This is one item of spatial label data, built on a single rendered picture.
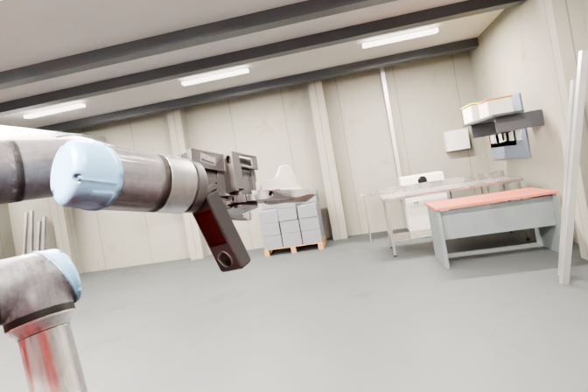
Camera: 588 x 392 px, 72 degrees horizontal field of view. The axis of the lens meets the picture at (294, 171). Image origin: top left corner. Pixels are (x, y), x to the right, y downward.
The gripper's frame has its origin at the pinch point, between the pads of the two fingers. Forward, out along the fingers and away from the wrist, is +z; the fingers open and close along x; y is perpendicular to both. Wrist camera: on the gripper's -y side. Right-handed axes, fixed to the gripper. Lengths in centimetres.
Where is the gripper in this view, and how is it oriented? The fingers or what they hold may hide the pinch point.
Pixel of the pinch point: (283, 209)
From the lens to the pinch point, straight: 69.4
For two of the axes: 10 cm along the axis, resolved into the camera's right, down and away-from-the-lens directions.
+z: 6.4, 1.2, 7.6
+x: -7.5, 3.0, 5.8
